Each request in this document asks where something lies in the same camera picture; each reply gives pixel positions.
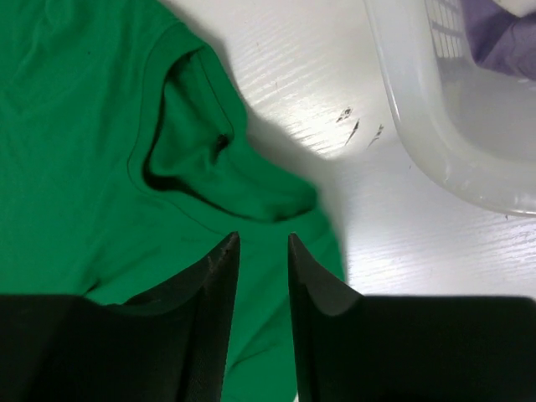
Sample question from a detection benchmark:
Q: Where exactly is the green t-shirt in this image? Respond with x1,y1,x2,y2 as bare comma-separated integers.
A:
1,1,343,401

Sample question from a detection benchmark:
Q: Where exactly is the white plastic laundry basket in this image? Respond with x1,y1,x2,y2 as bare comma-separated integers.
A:
366,1,535,216

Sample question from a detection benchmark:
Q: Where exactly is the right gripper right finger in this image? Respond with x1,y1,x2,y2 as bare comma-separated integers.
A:
288,234,535,401

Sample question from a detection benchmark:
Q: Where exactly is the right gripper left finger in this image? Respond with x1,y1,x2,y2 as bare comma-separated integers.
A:
1,233,240,401

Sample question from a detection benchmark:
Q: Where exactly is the purple t-shirt in basket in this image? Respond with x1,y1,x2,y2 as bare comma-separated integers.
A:
461,0,535,80

